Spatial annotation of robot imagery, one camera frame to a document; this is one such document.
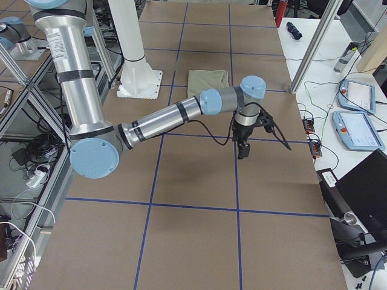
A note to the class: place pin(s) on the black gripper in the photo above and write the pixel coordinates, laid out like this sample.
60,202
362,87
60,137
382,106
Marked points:
242,132

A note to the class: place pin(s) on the olive green long-sleeve shirt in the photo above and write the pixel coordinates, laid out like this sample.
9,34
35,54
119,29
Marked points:
199,80

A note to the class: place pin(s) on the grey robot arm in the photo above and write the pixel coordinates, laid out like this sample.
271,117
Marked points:
103,130

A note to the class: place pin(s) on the neighbour robot arm base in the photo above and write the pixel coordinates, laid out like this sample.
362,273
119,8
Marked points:
18,41

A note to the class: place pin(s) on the orange terminal block far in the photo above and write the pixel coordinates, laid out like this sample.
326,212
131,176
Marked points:
308,124

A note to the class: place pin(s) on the orange terminal block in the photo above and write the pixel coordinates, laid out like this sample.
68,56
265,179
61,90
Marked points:
308,124
315,148

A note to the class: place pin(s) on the orange terminal block near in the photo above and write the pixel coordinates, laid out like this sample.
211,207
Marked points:
315,148

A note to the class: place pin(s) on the near blue teach pendant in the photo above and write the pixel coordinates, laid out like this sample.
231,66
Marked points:
356,131

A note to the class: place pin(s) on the blue teach pendant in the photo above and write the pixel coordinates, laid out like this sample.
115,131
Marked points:
356,131
357,96

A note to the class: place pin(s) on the far blue teach pendant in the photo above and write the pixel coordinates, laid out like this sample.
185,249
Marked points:
357,96

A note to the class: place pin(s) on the black monitor with stand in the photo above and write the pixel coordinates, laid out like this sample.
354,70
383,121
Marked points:
357,206

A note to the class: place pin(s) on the red cylinder tube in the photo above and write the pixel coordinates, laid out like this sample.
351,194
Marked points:
282,5

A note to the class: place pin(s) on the white power strip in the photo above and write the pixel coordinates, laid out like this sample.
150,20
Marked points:
36,179

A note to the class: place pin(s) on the aluminium truss frame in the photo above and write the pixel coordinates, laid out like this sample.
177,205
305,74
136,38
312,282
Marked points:
35,134

